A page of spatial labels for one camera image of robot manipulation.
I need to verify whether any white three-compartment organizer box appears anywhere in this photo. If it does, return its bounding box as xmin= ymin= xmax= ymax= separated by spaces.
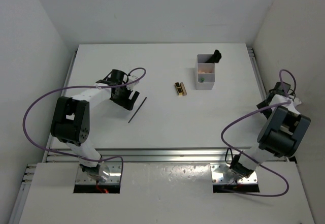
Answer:
xmin=194 ymin=54 xmax=215 ymax=90

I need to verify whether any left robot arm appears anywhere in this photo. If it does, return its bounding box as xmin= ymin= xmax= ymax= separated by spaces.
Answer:
xmin=50 ymin=69 xmax=140 ymax=181

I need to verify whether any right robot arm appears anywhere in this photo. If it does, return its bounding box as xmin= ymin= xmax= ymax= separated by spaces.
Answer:
xmin=230 ymin=82 xmax=311 ymax=178

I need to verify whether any black thin pencil left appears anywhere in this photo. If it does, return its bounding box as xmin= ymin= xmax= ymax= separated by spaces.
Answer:
xmin=128 ymin=97 xmax=147 ymax=124

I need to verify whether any black gold lipstick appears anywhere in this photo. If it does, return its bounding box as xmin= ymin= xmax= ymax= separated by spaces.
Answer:
xmin=174 ymin=82 xmax=183 ymax=96

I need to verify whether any rose gold lipstick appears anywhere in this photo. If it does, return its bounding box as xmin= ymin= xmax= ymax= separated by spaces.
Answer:
xmin=180 ymin=82 xmax=187 ymax=96

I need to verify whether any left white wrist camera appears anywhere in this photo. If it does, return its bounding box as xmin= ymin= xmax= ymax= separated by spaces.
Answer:
xmin=128 ymin=75 xmax=139 ymax=85

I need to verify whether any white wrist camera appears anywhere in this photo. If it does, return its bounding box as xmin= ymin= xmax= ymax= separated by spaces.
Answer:
xmin=128 ymin=75 xmax=139 ymax=85
xmin=293 ymin=98 xmax=302 ymax=107

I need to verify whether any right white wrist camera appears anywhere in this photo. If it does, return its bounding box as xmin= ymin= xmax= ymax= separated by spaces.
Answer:
xmin=293 ymin=98 xmax=302 ymax=107

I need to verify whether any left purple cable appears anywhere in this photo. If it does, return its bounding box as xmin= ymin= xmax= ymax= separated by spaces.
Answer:
xmin=22 ymin=68 xmax=147 ymax=181

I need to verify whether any purple cable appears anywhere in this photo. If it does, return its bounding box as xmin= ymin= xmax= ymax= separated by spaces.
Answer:
xmin=22 ymin=68 xmax=147 ymax=181
xmin=220 ymin=69 xmax=297 ymax=197

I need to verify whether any aluminium rail front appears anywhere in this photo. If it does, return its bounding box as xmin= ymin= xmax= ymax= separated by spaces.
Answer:
xmin=45 ymin=147 xmax=284 ymax=163

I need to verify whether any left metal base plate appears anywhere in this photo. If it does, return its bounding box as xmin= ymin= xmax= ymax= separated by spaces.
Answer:
xmin=75 ymin=162 xmax=121 ymax=185

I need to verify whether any metal base plate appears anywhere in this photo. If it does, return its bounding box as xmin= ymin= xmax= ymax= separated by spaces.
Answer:
xmin=210 ymin=163 xmax=258 ymax=186
xmin=75 ymin=162 xmax=121 ymax=185

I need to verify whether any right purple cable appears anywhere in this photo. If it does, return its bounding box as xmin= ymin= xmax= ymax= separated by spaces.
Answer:
xmin=220 ymin=69 xmax=297 ymax=197

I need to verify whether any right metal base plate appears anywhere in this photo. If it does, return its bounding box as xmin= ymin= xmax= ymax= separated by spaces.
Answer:
xmin=210 ymin=163 xmax=258 ymax=186

